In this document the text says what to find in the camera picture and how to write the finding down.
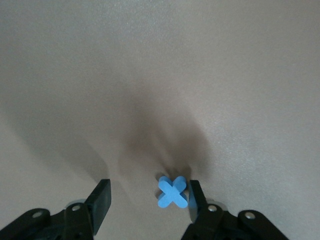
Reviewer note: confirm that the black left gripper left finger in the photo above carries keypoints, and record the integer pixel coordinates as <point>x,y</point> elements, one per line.
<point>100,202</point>

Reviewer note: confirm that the brown table mat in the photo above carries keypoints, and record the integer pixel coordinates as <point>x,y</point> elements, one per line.
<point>100,75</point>

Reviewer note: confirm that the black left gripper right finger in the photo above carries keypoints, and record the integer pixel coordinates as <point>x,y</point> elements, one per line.
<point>207,220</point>

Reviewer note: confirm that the blue foam letter x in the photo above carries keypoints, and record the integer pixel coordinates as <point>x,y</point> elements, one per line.
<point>172,192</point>

